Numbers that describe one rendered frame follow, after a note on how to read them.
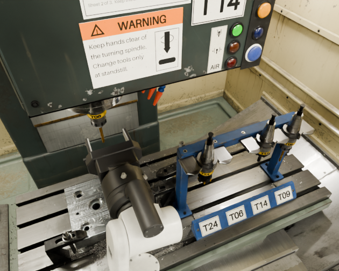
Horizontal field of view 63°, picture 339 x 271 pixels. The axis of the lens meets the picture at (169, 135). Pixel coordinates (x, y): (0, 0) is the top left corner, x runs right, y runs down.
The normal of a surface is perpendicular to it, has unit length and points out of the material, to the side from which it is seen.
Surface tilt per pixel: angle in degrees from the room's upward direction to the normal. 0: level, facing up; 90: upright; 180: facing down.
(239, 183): 0
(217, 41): 90
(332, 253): 24
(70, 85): 90
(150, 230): 90
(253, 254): 7
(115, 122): 91
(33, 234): 0
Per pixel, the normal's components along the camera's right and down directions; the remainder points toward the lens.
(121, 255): 0.43, 0.36
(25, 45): 0.40, 0.64
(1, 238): 0.37, -0.77
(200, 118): 0.00, -0.72
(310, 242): -0.37, -0.55
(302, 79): -0.92, 0.28
